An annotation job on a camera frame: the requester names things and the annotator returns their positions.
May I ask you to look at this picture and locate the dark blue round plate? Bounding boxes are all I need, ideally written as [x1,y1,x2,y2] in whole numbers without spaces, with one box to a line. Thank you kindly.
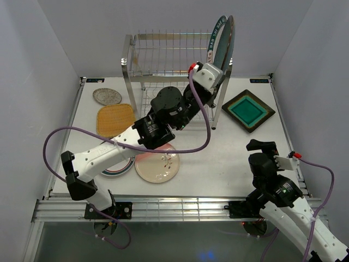
[212,15,235,72]

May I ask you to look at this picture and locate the white plate teal lettered rim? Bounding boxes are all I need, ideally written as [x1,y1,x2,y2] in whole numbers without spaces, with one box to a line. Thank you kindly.
[207,15,227,63]

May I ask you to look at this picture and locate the pink cream floral plate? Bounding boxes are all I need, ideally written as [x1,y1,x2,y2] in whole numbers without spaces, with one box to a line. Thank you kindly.
[135,153,180,183]

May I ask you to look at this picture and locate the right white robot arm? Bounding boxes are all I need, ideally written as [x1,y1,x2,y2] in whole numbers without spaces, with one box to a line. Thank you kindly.
[246,139,348,261]

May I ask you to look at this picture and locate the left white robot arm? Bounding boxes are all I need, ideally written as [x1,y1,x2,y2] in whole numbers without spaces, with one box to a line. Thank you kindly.
[61,81,220,218]

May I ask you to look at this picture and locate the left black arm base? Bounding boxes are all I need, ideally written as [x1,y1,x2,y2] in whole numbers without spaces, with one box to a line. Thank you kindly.
[84,202,133,220]

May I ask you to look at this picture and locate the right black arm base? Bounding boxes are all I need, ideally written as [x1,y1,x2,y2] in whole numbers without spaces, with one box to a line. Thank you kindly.
[224,201,261,219]

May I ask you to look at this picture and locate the steel two-tier dish rack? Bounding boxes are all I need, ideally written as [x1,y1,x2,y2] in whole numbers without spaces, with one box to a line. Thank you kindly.
[119,29,234,130]

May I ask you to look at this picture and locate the green black square plate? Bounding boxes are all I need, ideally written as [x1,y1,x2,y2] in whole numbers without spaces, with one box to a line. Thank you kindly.
[221,90,275,133]

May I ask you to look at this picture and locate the right blue table label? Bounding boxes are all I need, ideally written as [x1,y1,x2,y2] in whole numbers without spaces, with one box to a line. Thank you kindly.
[250,79,269,84]

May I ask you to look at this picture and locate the blue table label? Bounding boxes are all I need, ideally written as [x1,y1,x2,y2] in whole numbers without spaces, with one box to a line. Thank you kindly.
[86,78,105,83]
[250,79,269,84]

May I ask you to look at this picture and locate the yellow woven square plate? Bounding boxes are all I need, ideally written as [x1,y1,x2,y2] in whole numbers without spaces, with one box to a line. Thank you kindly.
[96,103,136,138]

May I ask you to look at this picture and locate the speckled grey round plate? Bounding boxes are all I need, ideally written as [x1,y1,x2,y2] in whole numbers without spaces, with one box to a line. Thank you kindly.
[92,88,122,106]

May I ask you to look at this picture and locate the white plate green red rim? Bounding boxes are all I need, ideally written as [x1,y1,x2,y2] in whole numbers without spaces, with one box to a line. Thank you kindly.
[101,157,135,177]

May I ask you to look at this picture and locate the left blue table label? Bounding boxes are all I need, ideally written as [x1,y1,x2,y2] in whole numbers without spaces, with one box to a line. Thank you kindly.
[86,78,105,83]

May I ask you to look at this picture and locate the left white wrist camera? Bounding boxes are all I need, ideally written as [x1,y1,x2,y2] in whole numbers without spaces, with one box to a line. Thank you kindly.
[188,62,224,94]

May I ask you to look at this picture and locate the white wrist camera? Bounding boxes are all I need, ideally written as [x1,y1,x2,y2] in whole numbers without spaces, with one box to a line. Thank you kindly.
[274,151,302,170]
[188,62,224,94]

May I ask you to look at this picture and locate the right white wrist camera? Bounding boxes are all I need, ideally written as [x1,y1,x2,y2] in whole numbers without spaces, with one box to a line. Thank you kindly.
[274,151,302,170]

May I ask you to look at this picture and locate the aluminium front frame rail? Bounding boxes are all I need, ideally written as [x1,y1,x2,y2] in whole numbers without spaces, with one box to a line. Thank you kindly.
[32,196,252,222]

